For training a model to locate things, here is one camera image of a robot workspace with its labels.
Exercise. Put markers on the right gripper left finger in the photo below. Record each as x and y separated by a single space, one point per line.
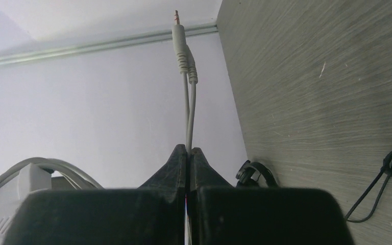
150 214

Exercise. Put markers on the black headphones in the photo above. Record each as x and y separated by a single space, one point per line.
255 174

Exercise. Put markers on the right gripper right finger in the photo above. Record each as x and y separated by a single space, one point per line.
219 213

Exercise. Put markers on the small white headphones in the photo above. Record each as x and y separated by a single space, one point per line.
33 175

